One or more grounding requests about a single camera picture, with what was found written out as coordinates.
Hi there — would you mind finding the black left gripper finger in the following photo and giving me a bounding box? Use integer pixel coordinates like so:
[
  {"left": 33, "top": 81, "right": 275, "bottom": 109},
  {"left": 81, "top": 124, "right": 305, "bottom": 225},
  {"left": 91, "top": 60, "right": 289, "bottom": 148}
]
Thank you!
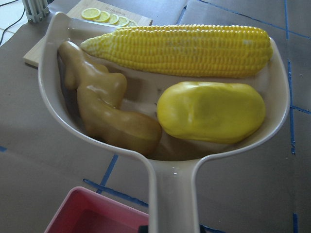
[{"left": 138, "top": 225, "right": 148, "bottom": 233}]

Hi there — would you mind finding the beige plastic dustpan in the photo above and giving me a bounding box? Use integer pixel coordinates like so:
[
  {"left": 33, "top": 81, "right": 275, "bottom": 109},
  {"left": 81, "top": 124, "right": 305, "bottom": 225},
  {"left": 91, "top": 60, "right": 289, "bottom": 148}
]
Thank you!
[{"left": 38, "top": 12, "right": 289, "bottom": 233}]

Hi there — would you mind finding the yellow toy potato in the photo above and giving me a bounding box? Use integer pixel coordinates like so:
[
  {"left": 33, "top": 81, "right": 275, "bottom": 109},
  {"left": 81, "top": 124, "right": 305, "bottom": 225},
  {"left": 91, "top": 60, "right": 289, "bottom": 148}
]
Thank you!
[{"left": 157, "top": 82, "right": 266, "bottom": 144}]

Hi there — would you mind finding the brown toy ginger root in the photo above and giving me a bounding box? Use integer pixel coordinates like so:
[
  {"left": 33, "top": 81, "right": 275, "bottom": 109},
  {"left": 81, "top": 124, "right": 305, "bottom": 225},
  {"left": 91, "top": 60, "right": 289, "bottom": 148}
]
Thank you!
[{"left": 58, "top": 41, "right": 162, "bottom": 155}]

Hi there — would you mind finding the yellow toy corn cob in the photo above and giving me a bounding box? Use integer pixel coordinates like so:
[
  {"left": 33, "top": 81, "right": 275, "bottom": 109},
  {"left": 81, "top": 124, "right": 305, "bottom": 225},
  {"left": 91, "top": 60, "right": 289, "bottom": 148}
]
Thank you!
[{"left": 81, "top": 24, "right": 273, "bottom": 78}]

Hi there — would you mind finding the pink plastic bin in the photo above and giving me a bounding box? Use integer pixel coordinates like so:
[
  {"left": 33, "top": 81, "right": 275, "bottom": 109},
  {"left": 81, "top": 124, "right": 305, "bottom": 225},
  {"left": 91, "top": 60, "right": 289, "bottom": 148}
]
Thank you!
[{"left": 45, "top": 187, "right": 149, "bottom": 233}]

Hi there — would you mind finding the lemon slice nearest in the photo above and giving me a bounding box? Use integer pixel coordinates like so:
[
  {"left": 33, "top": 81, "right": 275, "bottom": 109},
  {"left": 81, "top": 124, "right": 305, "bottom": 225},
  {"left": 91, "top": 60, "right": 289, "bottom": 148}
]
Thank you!
[{"left": 126, "top": 19, "right": 137, "bottom": 27}]

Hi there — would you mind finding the lemon slice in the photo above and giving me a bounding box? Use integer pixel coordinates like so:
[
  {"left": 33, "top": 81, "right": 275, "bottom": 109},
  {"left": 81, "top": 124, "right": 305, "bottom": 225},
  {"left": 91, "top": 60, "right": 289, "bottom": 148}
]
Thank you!
[
  {"left": 94, "top": 11, "right": 110, "bottom": 22},
  {"left": 81, "top": 8, "right": 101, "bottom": 20},
  {"left": 126, "top": 19, "right": 137, "bottom": 27},
  {"left": 117, "top": 16, "right": 129, "bottom": 27},
  {"left": 107, "top": 13, "right": 119, "bottom": 25}
]

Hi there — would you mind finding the lemon slice middle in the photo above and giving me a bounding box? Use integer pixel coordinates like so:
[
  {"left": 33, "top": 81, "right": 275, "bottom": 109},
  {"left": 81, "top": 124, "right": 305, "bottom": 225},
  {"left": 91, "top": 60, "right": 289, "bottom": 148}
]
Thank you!
[{"left": 107, "top": 13, "right": 119, "bottom": 25}]

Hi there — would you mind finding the bamboo cutting board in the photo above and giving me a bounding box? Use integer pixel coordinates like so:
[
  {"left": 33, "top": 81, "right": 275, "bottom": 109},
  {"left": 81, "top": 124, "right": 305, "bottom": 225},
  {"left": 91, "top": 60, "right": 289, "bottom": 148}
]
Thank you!
[{"left": 24, "top": 0, "right": 153, "bottom": 67}]

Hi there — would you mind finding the lemon slice farthest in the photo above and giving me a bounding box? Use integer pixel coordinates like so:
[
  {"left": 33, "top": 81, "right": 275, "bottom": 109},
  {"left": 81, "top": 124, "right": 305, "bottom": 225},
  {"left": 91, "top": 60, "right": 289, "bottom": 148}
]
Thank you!
[{"left": 81, "top": 8, "right": 101, "bottom": 20}]

